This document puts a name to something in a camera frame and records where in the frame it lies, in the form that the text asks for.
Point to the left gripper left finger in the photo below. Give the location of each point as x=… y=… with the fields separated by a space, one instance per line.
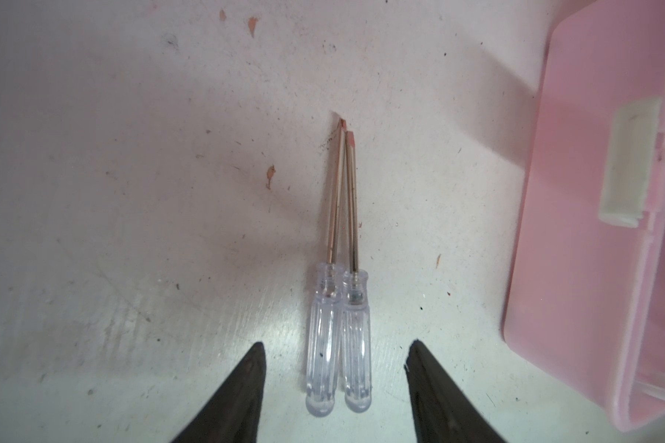
x=233 y=413

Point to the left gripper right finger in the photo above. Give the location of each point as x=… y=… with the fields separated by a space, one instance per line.
x=441 y=411

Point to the clear handle screwdriver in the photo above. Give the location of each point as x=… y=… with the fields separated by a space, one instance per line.
x=356 y=315
x=324 y=332

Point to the pink plastic tool box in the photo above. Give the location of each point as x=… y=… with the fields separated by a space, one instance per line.
x=587 y=294

